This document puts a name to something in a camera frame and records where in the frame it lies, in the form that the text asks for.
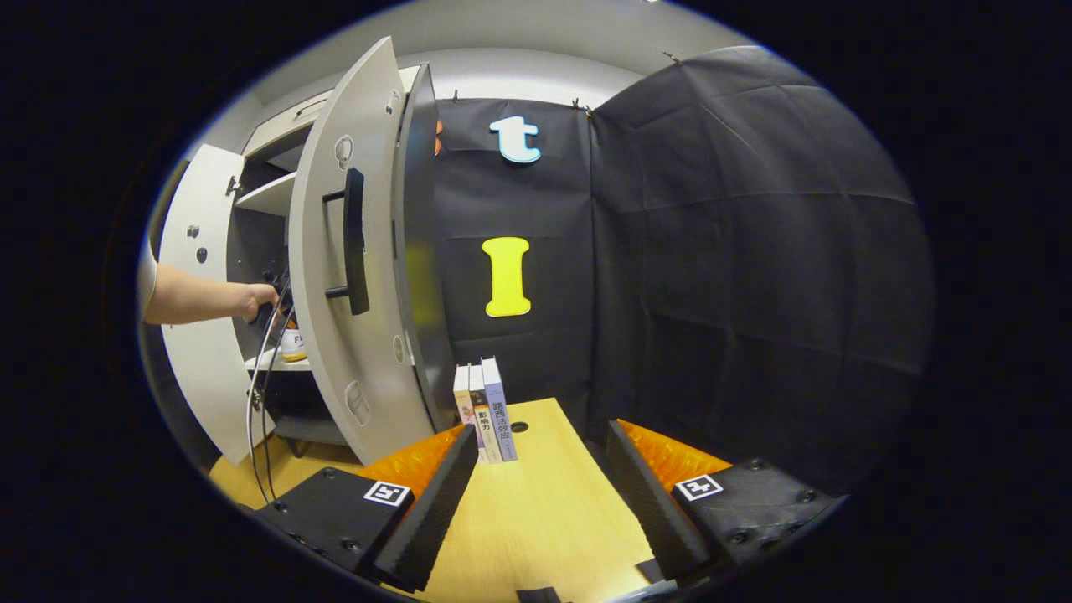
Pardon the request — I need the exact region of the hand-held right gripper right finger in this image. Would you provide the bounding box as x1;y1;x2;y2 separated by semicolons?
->
605;419;843;587

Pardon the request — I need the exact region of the black door handle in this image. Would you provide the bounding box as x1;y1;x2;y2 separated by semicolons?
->
322;167;371;317

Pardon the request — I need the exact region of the white cabinet drawer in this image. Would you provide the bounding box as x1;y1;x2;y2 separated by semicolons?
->
243;65;420;160

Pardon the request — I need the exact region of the white cover book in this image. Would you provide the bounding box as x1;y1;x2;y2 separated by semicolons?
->
453;364;480;438

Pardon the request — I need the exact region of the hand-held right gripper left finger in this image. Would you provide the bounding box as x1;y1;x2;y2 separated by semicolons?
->
251;425;481;593

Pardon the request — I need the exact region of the black backdrop cloth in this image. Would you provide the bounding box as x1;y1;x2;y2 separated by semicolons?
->
431;46;935;495

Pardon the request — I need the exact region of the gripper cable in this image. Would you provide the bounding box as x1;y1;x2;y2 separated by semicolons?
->
245;281;292;505

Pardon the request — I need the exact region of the dark spine book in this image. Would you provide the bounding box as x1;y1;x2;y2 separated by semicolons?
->
467;363;503;466

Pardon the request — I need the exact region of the white cabinet door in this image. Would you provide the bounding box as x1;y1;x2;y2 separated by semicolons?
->
287;36;436;466
157;144;277;466

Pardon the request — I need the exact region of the lavender spine book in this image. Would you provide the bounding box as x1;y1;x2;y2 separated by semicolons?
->
481;356;518;463

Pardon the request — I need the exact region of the white shoe cabinet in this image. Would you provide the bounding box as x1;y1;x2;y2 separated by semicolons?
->
222;63;459;445

